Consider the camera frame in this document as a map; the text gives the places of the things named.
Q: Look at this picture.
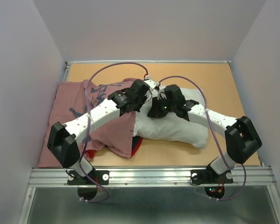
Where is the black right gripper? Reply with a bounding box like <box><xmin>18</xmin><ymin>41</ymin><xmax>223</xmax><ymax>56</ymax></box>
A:
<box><xmin>147</xmin><ymin>96</ymin><xmax>176</xmax><ymax>118</ymax></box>

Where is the white pillow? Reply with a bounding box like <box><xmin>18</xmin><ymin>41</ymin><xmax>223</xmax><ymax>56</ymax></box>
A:
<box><xmin>133</xmin><ymin>99</ymin><xmax>209</xmax><ymax>148</ymax></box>

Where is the pink pillowcase with dark print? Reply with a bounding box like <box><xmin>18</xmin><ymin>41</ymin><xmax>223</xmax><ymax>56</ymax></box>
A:
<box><xmin>38</xmin><ymin>78</ymin><xmax>143</xmax><ymax>168</ymax></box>

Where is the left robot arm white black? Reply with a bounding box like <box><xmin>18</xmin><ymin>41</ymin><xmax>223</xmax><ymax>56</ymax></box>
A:
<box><xmin>47</xmin><ymin>79</ymin><xmax>156</xmax><ymax>186</ymax></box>

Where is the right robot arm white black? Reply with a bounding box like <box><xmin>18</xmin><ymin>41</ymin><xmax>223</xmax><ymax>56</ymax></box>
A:
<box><xmin>148</xmin><ymin>84</ymin><xmax>262</xmax><ymax>184</ymax></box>

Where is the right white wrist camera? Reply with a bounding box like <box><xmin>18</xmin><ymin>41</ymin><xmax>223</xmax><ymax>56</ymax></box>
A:
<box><xmin>155</xmin><ymin>84</ymin><xmax>166</xmax><ymax>100</ymax></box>

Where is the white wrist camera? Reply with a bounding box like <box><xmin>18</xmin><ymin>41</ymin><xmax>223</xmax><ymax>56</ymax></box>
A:
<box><xmin>143</xmin><ymin>75</ymin><xmax>157</xmax><ymax>91</ymax></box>
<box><xmin>155</xmin><ymin>84</ymin><xmax>166</xmax><ymax>100</ymax></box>

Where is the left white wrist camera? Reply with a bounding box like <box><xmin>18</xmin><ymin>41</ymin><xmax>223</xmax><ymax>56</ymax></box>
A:
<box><xmin>143</xmin><ymin>75</ymin><xmax>157</xmax><ymax>91</ymax></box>

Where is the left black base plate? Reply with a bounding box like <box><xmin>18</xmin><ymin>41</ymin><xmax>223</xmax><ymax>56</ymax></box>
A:
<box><xmin>67</xmin><ymin>169</ymin><xmax>110</xmax><ymax>186</ymax></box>

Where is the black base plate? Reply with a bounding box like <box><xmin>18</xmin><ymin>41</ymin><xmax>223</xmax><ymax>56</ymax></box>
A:
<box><xmin>67</xmin><ymin>169</ymin><xmax>110</xmax><ymax>186</ymax></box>
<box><xmin>189</xmin><ymin>169</ymin><xmax>233</xmax><ymax>186</ymax></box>

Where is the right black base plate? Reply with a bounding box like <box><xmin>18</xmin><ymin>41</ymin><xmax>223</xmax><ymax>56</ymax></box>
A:
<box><xmin>189</xmin><ymin>169</ymin><xmax>233</xmax><ymax>186</ymax></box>

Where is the aluminium frame rail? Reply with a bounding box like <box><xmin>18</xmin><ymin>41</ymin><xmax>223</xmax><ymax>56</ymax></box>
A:
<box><xmin>17</xmin><ymin>61</ymin><xmax>280</xmax><ymax>224</ymax></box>

